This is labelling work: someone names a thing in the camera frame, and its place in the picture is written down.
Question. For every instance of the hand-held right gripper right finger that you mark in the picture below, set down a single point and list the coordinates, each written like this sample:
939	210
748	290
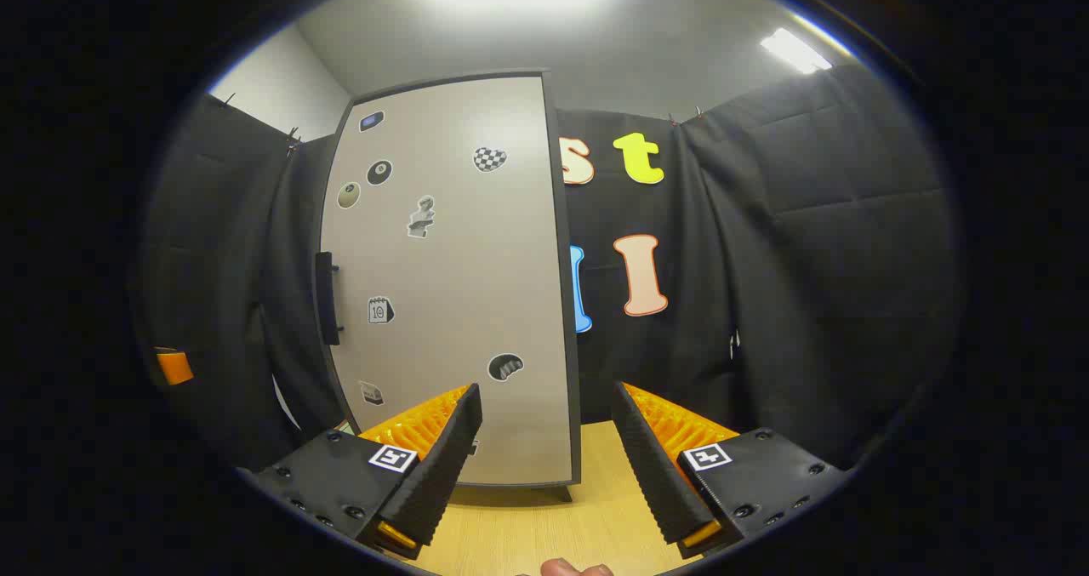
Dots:
651	465

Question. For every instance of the grey cabinet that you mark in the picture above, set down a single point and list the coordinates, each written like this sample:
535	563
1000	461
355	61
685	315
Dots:
568	346

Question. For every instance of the small ceiling light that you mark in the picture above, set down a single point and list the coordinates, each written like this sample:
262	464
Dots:
795	50

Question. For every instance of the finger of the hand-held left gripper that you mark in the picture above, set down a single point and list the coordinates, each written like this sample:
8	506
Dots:
174	367

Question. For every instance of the black backdrop cloth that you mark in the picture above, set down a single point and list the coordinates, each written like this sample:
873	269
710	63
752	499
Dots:
808	261

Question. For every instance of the green book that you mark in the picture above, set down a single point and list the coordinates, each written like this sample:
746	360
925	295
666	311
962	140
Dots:
344	428

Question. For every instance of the grey cabinet door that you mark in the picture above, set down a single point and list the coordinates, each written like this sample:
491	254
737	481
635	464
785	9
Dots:
451	287

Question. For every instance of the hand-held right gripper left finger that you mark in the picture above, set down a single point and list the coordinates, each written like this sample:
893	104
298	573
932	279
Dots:
442	474

